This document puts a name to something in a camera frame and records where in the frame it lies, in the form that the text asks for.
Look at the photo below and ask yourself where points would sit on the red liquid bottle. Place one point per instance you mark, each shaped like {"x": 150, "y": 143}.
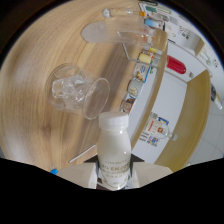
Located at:
{"x": 176, "y": 65}

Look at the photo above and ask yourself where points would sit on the clear glass with ice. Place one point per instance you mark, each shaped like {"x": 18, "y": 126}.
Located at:
{"x": 73, "y": 91}

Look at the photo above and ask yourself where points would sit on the light blue white cup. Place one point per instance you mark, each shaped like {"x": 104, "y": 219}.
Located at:
{"x": 150, "y": 23}

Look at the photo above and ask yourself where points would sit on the large clear bottle beige cap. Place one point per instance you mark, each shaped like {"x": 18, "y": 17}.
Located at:
{"x": 110, "y": 33}

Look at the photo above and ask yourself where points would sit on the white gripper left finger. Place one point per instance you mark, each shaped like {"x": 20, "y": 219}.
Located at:
{"x": 78, "y": 175}

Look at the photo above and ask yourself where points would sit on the two-tier wooden shelf rack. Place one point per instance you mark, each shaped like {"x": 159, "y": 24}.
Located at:
{"x": 196, "y": 110}

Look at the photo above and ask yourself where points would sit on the white container blue lid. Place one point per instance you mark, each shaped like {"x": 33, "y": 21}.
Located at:
{"x": 141, "y": 72}

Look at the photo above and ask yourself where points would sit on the clear bottle red label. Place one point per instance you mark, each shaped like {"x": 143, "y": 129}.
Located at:
{"x": 160, "y": 128}

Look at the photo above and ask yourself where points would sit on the white milk bottle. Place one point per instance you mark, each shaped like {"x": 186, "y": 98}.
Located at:
{"x": 114, "y": 146}

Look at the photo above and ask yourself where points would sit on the yellow mug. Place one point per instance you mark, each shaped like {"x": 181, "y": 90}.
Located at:
{"x": 145, "y": 58}

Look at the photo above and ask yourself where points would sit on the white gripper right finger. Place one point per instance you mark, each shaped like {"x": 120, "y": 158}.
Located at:
{"x": 151, "y": 171}

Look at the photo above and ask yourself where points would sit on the white bowl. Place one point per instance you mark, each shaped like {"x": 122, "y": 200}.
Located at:
{"x": 135, "y": 87}
{"x": 128, "y": 104}

